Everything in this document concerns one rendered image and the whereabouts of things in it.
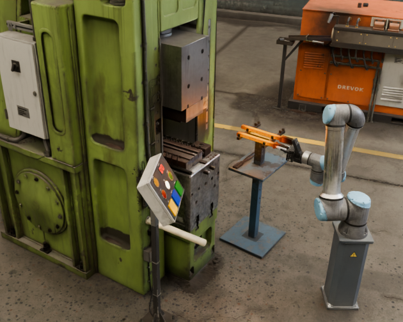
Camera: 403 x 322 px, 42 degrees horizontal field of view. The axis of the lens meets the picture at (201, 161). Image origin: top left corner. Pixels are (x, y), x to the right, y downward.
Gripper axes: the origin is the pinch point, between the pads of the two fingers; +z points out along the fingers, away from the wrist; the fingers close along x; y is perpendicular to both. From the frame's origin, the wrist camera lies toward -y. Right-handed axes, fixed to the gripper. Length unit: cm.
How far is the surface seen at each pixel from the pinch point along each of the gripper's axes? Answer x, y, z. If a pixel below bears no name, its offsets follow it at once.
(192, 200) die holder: -62, 25, 29
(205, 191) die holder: -45, 27, 30
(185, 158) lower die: -57, -1, 39
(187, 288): -69, 96, 27
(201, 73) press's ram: -44, -58, 36
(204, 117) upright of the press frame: -17, -14, 51
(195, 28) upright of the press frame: -27, -79, 53
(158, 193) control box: -116, -15, 11
